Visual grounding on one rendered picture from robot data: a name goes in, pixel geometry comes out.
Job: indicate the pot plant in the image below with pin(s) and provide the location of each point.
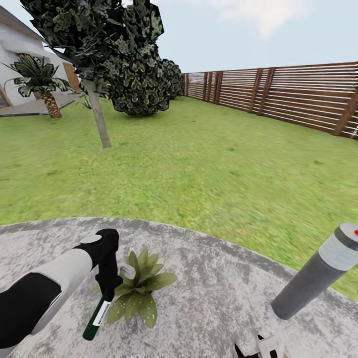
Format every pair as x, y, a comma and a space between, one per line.
137, 294

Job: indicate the insectifuge atomizer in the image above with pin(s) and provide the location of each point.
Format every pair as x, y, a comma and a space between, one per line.
97, 318

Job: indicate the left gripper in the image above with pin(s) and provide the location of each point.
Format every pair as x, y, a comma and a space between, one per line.
109, 279

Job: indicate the door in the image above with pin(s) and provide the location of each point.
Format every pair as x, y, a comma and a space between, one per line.
37, 95
4, 103

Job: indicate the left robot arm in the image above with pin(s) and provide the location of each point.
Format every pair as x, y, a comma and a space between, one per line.
30, 302

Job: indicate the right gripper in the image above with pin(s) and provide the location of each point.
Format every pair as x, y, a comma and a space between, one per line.
273, 353

